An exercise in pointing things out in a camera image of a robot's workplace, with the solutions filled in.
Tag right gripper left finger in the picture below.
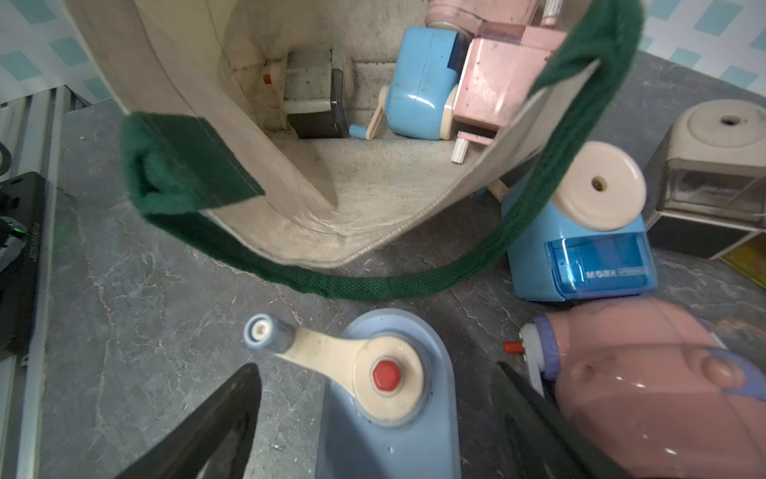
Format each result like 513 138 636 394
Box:
119 363 263 478

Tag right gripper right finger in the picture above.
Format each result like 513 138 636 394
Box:
492 362 628 478

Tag pink round character sharpener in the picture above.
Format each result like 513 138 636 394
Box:
504 297 765 478

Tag light blue square sharpener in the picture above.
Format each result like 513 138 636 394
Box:
243 309 461 478

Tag blue pencil sharpener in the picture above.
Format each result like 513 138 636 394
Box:
507 141 656 303

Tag cream pencil sharpener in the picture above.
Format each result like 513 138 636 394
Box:
642 100 765 259

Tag beige canvas tote bag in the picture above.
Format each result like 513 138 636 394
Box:
65 1 644 301

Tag pink translucent pencil sharpener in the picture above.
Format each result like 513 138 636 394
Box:
451 22 567 132

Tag yellow white pencil sharpener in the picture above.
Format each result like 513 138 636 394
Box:
721 234 766 289

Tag sky blue box sharpener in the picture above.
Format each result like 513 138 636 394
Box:
349 27 469 141

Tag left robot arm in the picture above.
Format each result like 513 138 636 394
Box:
1 172 47 359

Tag grey green small sharpener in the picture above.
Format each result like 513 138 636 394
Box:
263 43 354 139

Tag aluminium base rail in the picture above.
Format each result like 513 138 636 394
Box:
1 86 83 478

